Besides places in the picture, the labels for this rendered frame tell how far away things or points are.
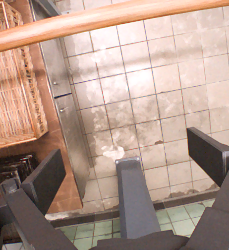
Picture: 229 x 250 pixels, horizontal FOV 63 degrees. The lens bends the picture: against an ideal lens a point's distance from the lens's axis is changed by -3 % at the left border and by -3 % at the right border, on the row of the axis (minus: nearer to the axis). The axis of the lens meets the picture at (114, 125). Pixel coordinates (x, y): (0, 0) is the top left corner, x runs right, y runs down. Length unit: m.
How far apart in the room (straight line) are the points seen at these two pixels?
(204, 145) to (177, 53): 1.44
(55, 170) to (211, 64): 1.58
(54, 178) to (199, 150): 0.13
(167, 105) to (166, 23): 0.61
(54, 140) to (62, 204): 0.36
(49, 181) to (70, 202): 0.97
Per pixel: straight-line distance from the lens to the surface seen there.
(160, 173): 1.73
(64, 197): 1.13
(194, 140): 0.19
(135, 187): 1.22
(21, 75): 0.86
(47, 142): 1.02
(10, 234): 0.95
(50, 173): 0.18
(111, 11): 0.31
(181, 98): 1.60
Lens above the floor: 1.50
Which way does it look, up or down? 78 degrees down
